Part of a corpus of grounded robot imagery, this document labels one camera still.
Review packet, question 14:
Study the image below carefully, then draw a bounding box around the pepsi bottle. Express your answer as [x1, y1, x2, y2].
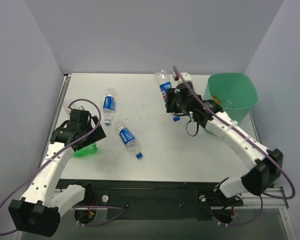
[114, 120, 143, 160]
[102, 87, 116, 127]
[154, 69, 172, 107]

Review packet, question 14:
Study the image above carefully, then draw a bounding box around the orange juice bottle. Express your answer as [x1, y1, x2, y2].
[212, 95, 222, 105]

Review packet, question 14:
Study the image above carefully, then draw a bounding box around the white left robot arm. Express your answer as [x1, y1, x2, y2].
[8, 107, 106, 237]

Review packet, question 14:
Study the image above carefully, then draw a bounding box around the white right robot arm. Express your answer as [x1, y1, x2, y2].
[161, 83, 283, 205]

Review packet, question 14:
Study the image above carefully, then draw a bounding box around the green plastic bin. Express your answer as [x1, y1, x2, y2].
[203, 72, 259, 124]

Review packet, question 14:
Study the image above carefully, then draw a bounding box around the clear unlabelled bottle left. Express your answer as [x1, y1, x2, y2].
[62, 99, 72, 114]

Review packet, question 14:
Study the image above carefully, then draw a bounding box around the green plastic bottle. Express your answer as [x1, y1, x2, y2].
[73, 143, 98, 159]

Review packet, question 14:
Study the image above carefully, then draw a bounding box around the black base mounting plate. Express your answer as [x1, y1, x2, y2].
[57, 179, 243, 221]

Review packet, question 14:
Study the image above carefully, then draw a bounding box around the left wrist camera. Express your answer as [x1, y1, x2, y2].
[65, 105, 86, 113]

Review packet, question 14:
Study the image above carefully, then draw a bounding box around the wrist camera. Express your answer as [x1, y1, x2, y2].
[65, 105, 86, 113]
[172, 72, 192, 84]

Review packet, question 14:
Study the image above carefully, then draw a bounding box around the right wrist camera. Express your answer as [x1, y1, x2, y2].
[172, 72, 192, 84]

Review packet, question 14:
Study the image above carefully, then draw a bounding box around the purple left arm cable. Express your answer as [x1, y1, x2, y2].
[0, 98, 126, 236]

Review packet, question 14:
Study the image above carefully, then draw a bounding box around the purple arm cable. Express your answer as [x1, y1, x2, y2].
[0, 98, 126, 236]
[172, 65, 296, 227]

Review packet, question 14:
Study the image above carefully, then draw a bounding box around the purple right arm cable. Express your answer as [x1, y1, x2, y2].
[172, 65, 296, 227]

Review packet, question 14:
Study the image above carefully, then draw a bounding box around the aluminium rail right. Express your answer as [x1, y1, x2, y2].
[241, 187, 289, 209]

